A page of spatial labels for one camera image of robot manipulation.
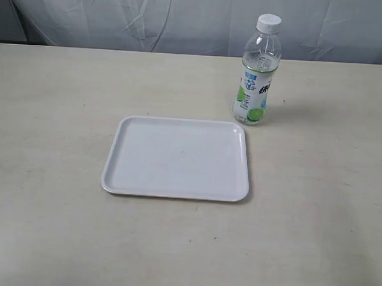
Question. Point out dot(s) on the clear lime drink bottle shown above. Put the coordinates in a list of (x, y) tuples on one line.
[(261, 57)]

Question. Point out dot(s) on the white plastic tray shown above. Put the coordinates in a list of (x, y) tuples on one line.
[(178, 158)]

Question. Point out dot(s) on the white backdrop cloth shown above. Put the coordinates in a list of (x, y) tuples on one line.
[(321, 30)]

